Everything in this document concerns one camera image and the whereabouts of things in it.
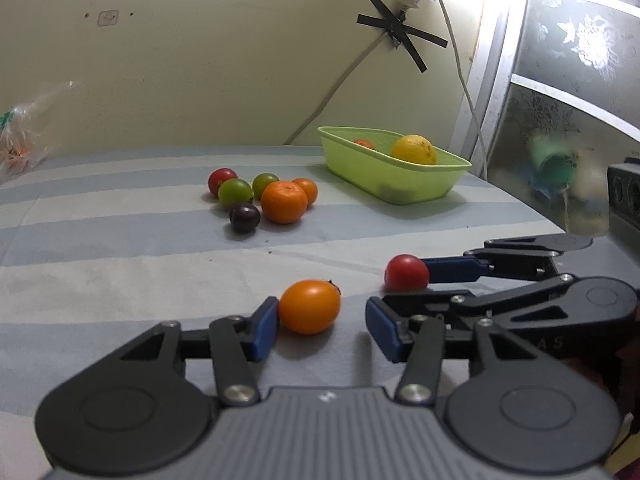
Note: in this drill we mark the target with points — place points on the small fruit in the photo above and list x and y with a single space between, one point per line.
363 144

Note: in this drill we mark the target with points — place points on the large yellow lemon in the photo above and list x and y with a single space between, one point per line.
413 149

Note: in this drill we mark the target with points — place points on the white window frame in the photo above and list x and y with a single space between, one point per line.
495 60

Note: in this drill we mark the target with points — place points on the medium red tomato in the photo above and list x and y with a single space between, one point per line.
406 273

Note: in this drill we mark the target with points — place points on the small red tomato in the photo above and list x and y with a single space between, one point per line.
220 180

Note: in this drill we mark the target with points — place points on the frosted floral window glass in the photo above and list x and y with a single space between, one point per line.
575 45

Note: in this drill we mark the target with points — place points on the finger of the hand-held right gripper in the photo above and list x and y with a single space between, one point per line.
435 302
450 269

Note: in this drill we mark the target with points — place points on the orange mandarin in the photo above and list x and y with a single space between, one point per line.
283 201

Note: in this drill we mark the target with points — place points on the black tape cross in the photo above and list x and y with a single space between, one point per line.
400 30

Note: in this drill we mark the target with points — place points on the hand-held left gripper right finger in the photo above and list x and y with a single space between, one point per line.
382 330

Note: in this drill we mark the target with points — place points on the small orange tomato with stem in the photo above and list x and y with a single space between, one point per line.
309 191

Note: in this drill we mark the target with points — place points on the green tomato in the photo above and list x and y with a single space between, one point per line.
235 192
265 184

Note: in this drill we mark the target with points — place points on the white wall hook sticker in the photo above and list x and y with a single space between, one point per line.
107 17

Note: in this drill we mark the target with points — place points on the green plastic container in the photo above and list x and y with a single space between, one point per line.
550 165

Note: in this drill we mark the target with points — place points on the green plastic basket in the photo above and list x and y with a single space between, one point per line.
395 180

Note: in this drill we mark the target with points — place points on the clear plastic bag of produce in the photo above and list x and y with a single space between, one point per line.
22 130

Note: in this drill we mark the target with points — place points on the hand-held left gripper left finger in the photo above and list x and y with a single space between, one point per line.
265 327

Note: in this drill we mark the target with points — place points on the dark purple tomato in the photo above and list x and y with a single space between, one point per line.
244 217

